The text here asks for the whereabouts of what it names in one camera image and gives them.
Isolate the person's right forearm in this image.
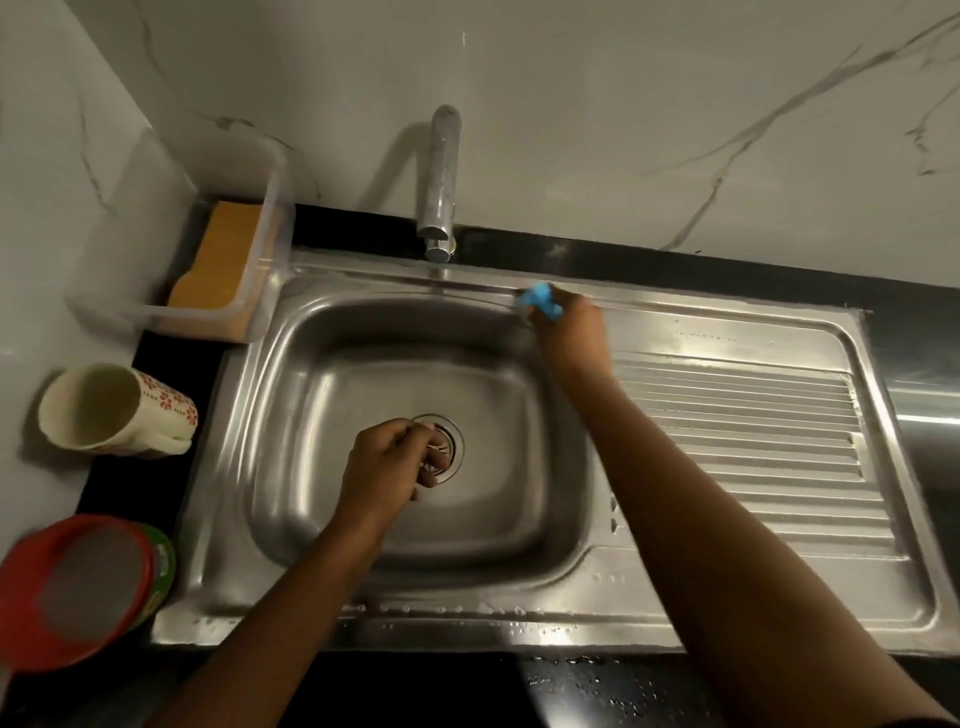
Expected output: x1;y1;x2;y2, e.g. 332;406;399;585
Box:
566;367;954;728

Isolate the person's left forearm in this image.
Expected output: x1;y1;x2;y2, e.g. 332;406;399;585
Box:
146;521;391;728

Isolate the red round soap tub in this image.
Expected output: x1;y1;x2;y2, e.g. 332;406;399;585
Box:
0;514;178;675

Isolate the clear plastic container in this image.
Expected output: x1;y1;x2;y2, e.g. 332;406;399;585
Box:
63;128;296;345

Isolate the orange sponge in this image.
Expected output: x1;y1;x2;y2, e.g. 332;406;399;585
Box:
166;200;286;339

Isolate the round metal drain strainer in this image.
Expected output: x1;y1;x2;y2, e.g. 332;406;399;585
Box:
410;413;466;485

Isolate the blue brush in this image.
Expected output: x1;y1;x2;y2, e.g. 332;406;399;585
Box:
515;283;564;322

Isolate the chrome faucet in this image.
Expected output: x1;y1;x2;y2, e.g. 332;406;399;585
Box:
416;104;463;264

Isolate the stainless steel sink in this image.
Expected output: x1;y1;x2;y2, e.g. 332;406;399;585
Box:
149;247;960;658

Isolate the cream floral mug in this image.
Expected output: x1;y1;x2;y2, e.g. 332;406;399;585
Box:
37;362;200;459

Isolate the person's left hand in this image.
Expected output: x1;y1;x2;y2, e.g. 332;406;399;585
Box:
332;417;455;545

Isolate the person's right hand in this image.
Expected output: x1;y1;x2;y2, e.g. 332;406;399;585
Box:
527;284;615;391

